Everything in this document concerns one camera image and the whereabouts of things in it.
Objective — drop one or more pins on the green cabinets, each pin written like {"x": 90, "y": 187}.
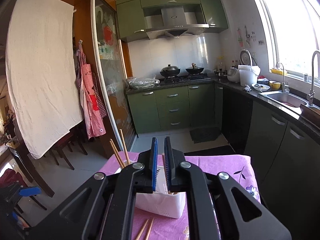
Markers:
{"x": 131, "y": 21}
{"x": 177, "y": 107}

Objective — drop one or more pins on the yellow cup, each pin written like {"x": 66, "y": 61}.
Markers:
{"x": 274, "y": 85}

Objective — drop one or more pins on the green upper cabinets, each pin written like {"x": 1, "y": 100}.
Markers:
{"x": 131, "y": 21}

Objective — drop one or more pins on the red checkered apron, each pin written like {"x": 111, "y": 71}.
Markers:
{"x": 90, "y": 100}

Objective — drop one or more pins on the steel range hood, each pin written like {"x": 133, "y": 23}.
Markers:
{"x": 174, "y": 21}

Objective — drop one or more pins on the white hanging cloth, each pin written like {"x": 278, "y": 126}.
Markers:
{"x": 40, "y": 72}

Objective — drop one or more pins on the wooden chopstick in holder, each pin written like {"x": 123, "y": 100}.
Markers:
{"x": 128, "y": 162}
{"x": 116, "y": 154}

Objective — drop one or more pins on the tall chrome faucet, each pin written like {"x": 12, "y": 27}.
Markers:
{"x": 311, "y": 94}

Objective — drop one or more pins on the purple floral tablecloth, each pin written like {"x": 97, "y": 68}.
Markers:
{"x": 237, "y": 166}

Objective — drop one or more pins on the wooden chopstick on table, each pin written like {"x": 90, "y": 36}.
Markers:
{"x": 141, "y": 230}
{"x": 149, "y": 230}

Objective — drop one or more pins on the small chrome faucet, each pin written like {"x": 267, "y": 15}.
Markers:
{"x": 279, "y": 65}

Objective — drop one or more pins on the steel kitchen sink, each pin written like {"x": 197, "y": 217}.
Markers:
{"x": 286, "y": 99}

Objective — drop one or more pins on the green lower cabinets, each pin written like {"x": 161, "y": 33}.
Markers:
{"x": 177, "y": 107}

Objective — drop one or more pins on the white plastic utensil holder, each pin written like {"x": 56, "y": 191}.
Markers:
{"x": 160, "y": 202}

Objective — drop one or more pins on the window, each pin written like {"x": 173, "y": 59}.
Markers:
{"x": 293, "y": 27}

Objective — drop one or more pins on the sliding glass door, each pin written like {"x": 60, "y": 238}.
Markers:
{"x": 110, "y": 70}

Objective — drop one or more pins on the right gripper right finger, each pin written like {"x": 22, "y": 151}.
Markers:
{"x": 183, "y": 176}

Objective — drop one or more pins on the black open wok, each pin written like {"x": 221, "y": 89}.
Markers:
{"x": 194, "y": 69}

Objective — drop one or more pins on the dark wooden chair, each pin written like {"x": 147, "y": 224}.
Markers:
{"x": 67, "y": 141}

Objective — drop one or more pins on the dark floor mat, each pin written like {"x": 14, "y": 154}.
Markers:
{"x": 206, "y": 134}

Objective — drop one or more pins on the white rice cooker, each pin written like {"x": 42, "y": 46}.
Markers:
{"x": 248, "y": 69}

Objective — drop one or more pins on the gas stove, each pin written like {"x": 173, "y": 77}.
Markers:
{"x": 185, "y": 78}

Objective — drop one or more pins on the white bowl on counter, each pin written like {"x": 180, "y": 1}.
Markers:
{"x": 260, "y": 87}

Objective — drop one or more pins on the dark counter cabinets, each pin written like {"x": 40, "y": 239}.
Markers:
{"x": 284, "y": 155}

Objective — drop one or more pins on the black lidded wok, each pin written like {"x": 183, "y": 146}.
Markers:
{"x": 170, "y": 71}

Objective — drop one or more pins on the plastic bag on counter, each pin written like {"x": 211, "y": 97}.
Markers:
{"x": 142, "y": 82}

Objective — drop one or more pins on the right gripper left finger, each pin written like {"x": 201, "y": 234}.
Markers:
{"x": 111, "y": 203}

